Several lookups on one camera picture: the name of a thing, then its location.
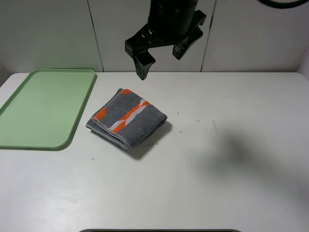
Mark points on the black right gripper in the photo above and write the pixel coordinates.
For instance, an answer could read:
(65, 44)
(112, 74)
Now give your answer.
(170, 22)

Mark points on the grey towel with orange pattern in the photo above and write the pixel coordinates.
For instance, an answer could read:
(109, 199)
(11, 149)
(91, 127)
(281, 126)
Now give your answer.
(126, 119)

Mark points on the light green plastic tray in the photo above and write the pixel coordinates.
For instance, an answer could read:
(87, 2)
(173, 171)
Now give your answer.
(43, 112)

